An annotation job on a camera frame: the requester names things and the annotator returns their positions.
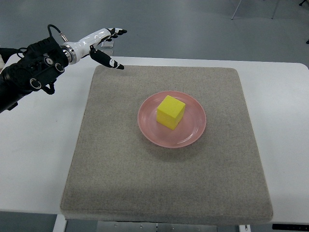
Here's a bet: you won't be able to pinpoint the white table leg frame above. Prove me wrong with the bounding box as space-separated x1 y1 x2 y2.
53 214 67 232

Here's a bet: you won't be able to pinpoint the yellow foam block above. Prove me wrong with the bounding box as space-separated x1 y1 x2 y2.
156 95 186 130

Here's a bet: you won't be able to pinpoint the pink plate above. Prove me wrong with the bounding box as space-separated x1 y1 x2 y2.
137 91 206 148

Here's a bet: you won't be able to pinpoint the grey felt mat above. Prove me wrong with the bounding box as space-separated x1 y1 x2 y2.
60 66 273 225

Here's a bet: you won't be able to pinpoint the metal chair legs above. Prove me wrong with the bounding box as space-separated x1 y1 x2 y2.
231 0 309 20

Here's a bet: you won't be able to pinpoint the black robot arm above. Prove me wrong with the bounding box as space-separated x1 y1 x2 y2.
0 24 71 112

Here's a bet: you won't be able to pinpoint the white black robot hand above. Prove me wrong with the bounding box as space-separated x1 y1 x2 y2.
60 28 127 70

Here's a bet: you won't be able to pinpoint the small clear floor plate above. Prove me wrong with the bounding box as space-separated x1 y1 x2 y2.
100 41 114 49

